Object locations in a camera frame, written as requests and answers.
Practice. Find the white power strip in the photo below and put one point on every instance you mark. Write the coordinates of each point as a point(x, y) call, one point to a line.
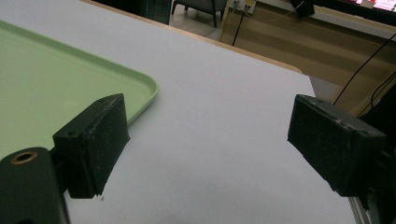
point(246, 5)

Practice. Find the grey armchair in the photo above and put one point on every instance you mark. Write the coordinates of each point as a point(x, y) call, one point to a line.
point(202, 6)

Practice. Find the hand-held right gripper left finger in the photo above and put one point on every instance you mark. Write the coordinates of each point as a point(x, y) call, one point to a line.
point(93, 146)

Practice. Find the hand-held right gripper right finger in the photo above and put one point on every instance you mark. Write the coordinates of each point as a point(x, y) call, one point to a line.
point(333, 146)

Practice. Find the light green plastic tray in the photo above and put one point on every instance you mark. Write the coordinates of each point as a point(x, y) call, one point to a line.
point(46, 93)

